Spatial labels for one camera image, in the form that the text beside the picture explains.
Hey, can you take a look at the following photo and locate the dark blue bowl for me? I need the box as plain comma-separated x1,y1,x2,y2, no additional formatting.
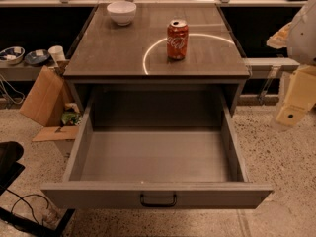
24,49,50,66

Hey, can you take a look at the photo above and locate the open grey top drawer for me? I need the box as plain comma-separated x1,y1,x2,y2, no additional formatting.
41,88,273,209

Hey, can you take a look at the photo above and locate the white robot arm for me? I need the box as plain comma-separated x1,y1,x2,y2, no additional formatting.
267,0,316,130

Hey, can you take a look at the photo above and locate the white ceramic bowl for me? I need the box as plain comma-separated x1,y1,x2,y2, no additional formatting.
107,1,137,26

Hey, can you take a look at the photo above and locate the black drawer handle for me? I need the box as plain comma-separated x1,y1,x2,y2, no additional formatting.
139,194,177,208

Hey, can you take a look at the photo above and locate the low grey shelf right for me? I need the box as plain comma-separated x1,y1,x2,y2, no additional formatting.
244,57,298,79

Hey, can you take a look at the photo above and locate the white cable left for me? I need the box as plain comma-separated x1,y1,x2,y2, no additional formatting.
0,73,26,106

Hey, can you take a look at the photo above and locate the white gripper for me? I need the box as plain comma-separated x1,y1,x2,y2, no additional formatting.
267,23,316,131

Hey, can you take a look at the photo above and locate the black floor cable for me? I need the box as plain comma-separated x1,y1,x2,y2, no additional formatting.
5,188,60,227

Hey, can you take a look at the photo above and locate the green snack bag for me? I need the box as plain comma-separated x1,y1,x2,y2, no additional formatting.
61,112,82,126

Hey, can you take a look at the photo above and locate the red coke can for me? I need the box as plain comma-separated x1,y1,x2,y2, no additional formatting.
167,19,189,60

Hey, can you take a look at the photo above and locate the brown cardboard box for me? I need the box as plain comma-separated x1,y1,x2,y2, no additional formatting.
20,66,79,142

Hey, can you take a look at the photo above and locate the white paper cup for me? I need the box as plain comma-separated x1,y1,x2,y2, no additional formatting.
48,45,65,62

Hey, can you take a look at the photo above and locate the low grey shelf left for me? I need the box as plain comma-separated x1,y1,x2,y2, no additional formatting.
0,60,68,82

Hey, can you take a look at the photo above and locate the blue patterned bowl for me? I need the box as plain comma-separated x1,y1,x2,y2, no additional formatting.
0,46,25,65

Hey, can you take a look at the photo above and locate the low grey shelf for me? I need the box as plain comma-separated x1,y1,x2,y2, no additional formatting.
244,57,298,79
0,60,68,82

